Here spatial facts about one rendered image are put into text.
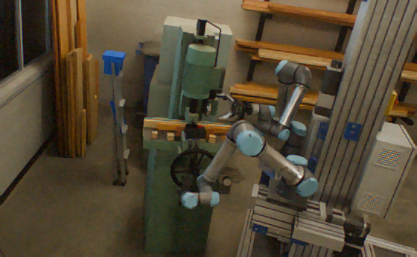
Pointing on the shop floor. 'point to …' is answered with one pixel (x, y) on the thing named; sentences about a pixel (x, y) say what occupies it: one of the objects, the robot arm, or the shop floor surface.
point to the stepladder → (112, 61)
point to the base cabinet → (172, 213)
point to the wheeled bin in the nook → (152, 56)
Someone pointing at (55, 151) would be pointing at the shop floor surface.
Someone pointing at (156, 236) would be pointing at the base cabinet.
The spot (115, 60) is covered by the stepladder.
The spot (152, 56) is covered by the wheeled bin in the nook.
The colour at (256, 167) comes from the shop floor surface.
